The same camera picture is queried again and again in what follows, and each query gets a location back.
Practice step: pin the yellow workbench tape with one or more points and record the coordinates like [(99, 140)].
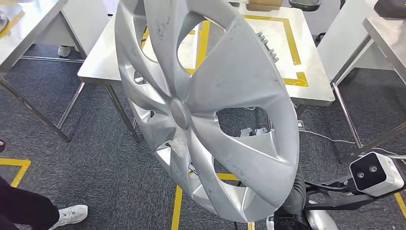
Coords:
[(16, 20), (292, 41)]

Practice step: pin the person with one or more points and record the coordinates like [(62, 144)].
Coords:
[(64, 50), (25, 203)]

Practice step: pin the metal floor socket box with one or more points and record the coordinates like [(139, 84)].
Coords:
[(300, 124)]

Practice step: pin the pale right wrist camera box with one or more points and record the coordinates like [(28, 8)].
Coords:
[(377, 174)]

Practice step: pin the silver wheel hubcap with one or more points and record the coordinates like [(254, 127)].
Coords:
[(238, 79)]

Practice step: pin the steel workbench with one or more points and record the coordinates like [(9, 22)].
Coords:
[(390, 38), (25, 35), (314, 79)]

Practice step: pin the white desk panel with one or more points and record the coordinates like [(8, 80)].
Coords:
[(85, 25), (342, 41)]

